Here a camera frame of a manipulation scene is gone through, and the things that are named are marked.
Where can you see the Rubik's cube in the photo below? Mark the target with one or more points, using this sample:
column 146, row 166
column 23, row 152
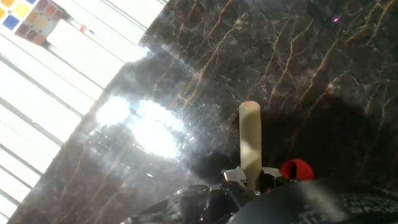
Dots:
column 28, row 18

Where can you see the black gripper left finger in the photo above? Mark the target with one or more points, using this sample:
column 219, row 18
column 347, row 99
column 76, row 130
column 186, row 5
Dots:
column 234, row 186

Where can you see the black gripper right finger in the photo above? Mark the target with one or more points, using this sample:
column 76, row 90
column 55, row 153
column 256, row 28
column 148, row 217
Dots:
column 272, row 179

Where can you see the dark marble pattern mat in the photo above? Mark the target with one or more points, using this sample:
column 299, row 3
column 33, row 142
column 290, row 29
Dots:
column 280, row 77

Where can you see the wooden drumstick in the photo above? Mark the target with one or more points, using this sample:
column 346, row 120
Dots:
column 250, row 140

